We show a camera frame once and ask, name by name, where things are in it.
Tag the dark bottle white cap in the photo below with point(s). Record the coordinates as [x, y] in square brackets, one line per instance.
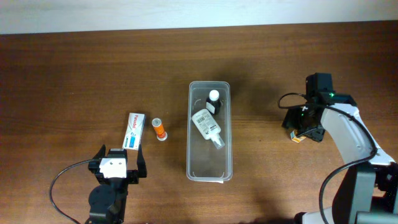
[213, 103]

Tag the white Panadol box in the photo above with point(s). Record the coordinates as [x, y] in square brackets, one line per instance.
[133, 135]

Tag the clear plastic container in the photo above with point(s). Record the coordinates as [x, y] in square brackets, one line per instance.
[206, 163]

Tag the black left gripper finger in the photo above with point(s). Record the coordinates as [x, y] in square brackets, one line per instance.
[100, 154]
[141, 164]

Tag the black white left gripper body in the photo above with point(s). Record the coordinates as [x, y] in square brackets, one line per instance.
[132, 175]

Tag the small jar gold lid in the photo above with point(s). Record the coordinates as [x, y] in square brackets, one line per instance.
[295, 138]

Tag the white squeeze bottle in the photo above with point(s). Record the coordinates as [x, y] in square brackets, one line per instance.
[208, 127]

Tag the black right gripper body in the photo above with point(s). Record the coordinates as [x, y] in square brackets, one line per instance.
[311, 130]

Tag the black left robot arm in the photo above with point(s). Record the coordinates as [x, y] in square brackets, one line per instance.
[108, 200]

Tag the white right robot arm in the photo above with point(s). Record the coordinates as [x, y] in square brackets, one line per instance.
[364, 188]

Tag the orange tablet tube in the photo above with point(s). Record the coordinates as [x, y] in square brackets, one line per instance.
[161, 134]

